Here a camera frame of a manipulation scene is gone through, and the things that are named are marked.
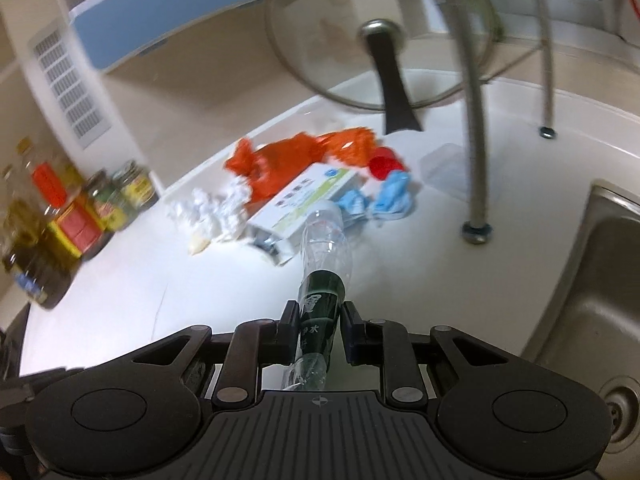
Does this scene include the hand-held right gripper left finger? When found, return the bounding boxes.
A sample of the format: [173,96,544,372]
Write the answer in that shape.
[131,301,300,408]

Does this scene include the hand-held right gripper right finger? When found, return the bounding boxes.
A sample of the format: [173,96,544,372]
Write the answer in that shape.
[342,301,511,406]

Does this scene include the clear plastic bottle green label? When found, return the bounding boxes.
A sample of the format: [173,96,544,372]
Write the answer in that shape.
[277,199,357,393]

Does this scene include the blue disposable glove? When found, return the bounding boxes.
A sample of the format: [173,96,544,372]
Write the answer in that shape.
[372,170,417,219]
[332,187,375,222]

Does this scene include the white tissue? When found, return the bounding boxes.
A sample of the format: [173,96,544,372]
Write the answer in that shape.
[167,179,251,243]

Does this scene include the white medicine box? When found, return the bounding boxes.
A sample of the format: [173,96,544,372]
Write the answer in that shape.
[245,162,365,267]

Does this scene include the orange plastic bag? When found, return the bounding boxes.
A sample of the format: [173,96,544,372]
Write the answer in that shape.
[223,132,331,202]

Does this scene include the clear plastic box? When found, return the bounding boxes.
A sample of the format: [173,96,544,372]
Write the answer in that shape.
[419,142,475,192]

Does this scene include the black gas stove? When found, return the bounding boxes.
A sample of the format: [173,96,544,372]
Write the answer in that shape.
[0,305,32,377]

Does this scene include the dark oil bottle blue label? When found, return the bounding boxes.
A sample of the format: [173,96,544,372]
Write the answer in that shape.
[0,165,83,310]

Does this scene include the small red plastic cup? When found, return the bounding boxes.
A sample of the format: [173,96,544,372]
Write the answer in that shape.
[369,146,409,181]

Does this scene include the orange vegetable piece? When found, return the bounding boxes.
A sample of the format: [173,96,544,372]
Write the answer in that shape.
[320,126,379,167]

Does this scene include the glass jar yellow label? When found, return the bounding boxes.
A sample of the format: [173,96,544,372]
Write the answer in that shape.
[112,159,162,212]

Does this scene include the steel dish rack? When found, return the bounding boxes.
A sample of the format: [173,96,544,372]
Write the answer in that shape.
[427,0,560,247]

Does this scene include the green label jars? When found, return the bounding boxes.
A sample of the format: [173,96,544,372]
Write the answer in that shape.
[82,170,140,233]

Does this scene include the stainless steel sink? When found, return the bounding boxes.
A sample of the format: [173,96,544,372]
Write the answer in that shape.
[520,182,640,458]

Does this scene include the large oil bottle orange handle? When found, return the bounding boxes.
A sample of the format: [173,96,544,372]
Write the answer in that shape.
[17,137,117,262]

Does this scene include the glass pot lid black handle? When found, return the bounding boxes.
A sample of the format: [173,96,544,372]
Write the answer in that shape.
[265,0,502,136]

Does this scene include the white wall vent grille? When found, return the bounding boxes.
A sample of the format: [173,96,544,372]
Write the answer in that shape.
[29,25,113,150]

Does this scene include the blue wall cabinet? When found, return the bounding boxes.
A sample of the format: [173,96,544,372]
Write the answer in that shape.
[70,0,301,73]

